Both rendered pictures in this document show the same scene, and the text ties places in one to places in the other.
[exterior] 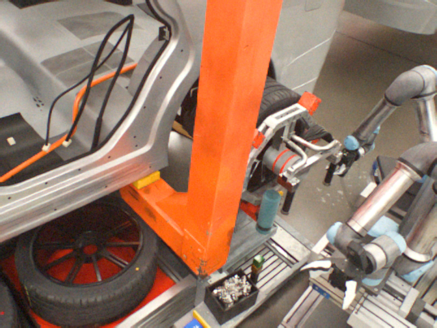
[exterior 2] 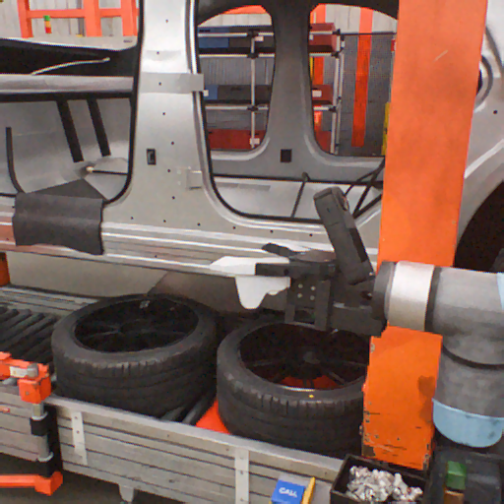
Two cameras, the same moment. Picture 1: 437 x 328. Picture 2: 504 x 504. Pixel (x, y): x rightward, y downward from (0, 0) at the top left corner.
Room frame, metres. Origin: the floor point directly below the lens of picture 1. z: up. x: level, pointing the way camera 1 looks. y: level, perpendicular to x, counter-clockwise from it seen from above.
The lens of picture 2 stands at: (0.49, -0.91, 1.44)
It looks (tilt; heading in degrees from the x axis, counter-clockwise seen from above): 18 degrees down; 67
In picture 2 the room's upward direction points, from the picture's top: straight up
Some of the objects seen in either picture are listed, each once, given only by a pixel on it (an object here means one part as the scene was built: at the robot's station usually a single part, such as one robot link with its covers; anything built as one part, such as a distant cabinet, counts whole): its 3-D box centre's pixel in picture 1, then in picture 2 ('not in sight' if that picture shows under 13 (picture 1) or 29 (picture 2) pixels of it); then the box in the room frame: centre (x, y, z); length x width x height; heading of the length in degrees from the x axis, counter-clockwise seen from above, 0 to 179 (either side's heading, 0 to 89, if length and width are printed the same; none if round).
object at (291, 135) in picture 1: (315, 134); not in sight; (1.74, -0.45, 1.03); 0.19 x 0.18 x 0.11; 48
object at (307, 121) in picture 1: (275, 157); not in sight; (1.75, -0.29, 0.85); 0.54 x 0.07 x 0.54; 138
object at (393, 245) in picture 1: (385, 248); (484, 310); (0.91, -0.55, 1.21); 0.11 x 0.08 x 0.09; 131
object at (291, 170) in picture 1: (289, 148); not in sight; (1.59, -0.32, 1.03); 0.19 x 0.18 x 0.11; 48
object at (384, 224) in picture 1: (378, 235); not in sight; (1.18, -0.67, 0.98); 0.13 x 0.12 x 0.14; 41
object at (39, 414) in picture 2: not in sight; (41, 429); (0.39, 0.75, 0.30); 0.09 x 0.05 x 0.50; 138
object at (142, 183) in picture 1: (142, 173); not in sight; (1.63, 0.37, 0.71); 0.14 x 0.14 x 0.05; 48
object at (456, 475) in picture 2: (258, 260); (455, 474); (1.24, -0.25, 0.64); 0.04 x 0.04 x 0.04; 48
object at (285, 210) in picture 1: (288, 200); not in sight; (1.46, -0.36, 0.83); 0.04 x 0.04 x 0.16
